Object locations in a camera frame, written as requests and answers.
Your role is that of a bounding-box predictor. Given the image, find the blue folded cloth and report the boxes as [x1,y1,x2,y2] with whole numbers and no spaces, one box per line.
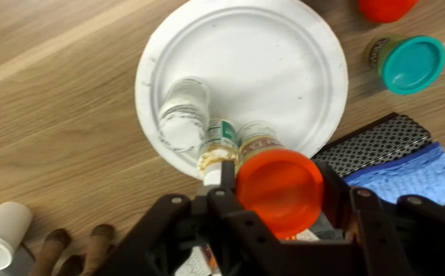
[342,140,445,206]

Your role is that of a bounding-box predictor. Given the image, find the white pill bottle blue label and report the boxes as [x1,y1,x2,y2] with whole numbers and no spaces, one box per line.
[156,75,211,154]

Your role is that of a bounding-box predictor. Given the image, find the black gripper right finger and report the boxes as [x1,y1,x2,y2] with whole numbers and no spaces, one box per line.
[312,160,445,276]

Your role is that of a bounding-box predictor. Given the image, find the white paper plate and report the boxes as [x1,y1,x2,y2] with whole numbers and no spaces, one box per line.
[133,0,349,180]

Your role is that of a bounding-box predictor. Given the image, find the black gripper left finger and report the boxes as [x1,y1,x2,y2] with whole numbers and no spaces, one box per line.
[93,159,305,276]

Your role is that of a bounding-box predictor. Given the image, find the brown moose plush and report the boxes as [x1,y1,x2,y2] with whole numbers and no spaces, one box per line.
[27,222,118,276]

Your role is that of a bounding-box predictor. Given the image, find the teal-lid dough tub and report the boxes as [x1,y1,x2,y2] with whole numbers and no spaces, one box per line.
[363,33,445,98]

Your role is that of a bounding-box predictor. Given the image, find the red toy tomato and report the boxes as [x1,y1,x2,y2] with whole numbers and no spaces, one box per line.
[354,0,420,24]

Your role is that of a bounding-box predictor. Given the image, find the white paper cup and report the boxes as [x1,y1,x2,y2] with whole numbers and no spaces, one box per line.
[0,199,33,272]

